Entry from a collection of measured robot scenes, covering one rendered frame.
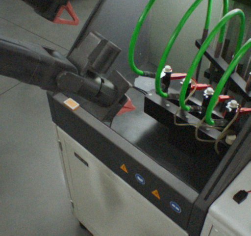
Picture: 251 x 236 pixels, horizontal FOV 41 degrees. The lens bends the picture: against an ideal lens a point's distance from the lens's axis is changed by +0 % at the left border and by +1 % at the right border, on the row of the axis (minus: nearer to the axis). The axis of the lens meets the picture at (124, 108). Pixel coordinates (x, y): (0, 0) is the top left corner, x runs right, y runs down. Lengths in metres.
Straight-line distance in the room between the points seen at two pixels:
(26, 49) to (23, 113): 2.07
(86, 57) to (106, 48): 0.04
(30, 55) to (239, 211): 0.64
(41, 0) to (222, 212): 0.68
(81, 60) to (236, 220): 0.55
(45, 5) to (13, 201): 1.49
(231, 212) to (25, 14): 3.33
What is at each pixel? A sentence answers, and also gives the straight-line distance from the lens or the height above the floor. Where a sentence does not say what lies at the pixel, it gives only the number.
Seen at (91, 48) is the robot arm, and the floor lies 1.40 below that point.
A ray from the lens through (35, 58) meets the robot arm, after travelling 0.55.
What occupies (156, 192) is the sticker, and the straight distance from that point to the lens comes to 1.03.
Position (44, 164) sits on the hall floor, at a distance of 2.23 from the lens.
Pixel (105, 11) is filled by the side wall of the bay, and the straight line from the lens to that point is 1.23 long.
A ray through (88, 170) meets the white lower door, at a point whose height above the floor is 0.67.
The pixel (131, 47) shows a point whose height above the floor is 1.26.
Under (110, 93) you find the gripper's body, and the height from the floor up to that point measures 1.29.
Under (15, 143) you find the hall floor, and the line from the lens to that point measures 2.41.
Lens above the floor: 1.74
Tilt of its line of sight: 44 degrees down
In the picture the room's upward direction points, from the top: straight up
